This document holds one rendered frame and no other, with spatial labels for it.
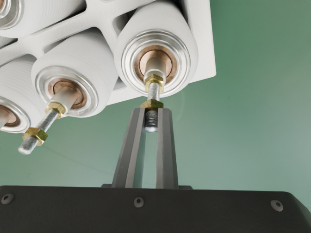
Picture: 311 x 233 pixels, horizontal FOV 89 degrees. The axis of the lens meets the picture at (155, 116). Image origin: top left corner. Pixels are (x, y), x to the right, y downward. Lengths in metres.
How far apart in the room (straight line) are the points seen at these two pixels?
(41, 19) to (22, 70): 0.12
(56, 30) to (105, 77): 0.10
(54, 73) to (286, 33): 0.49
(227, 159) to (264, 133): 0.20
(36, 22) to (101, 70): 0.07
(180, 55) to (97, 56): 0.11
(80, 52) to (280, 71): 0.50
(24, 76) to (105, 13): 0.15
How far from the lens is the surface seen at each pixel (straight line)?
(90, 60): 0.22
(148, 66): 0.16
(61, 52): 0.22
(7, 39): 0.35
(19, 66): 0.33
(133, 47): 0.18
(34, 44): 0.31
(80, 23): 0.27
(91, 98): 0.22
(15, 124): 0.32
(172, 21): 0.18
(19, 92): 0.29
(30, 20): 0.21
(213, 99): 0.54
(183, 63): 0.18
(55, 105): 0.20
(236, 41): 0.47
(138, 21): 0.18
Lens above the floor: 0.42
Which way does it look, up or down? 48 degrees down
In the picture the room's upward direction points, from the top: 177 degrees counter-clockwise
